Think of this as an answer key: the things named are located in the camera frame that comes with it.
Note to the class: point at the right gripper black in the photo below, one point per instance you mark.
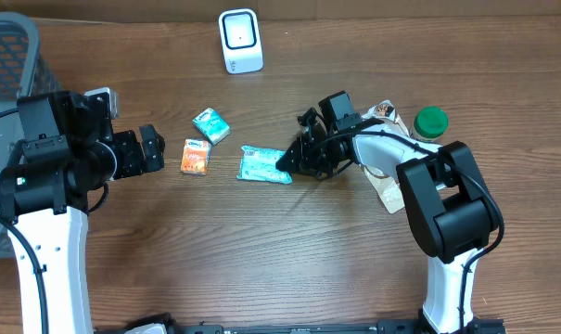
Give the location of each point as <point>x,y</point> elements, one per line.
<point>306,165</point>

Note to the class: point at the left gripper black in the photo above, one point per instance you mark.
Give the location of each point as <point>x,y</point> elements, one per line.
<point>141,151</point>

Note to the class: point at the teal wet wipes pack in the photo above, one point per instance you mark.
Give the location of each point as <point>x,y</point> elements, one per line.
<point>259,164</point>

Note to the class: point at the orange tissue pack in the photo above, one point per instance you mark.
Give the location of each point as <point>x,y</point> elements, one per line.
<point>196,156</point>

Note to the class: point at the teal tissue pack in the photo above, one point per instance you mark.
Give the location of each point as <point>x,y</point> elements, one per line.
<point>212,125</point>

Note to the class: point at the clear plastic snack bag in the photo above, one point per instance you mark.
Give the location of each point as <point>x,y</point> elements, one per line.
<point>386,187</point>

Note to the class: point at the green lid jar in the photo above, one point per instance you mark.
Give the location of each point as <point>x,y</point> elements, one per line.
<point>430,123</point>

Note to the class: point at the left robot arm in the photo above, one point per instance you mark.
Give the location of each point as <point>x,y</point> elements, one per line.
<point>69,149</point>

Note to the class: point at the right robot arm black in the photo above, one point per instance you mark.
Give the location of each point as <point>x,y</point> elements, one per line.
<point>451,213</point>

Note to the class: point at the white barcode scanner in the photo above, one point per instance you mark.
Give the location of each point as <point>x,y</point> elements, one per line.
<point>241,41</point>

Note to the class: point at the grey plastic mesh basket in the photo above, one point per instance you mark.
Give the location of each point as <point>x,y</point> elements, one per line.
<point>23,72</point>

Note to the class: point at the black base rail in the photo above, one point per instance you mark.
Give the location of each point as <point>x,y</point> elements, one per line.
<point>165,323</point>

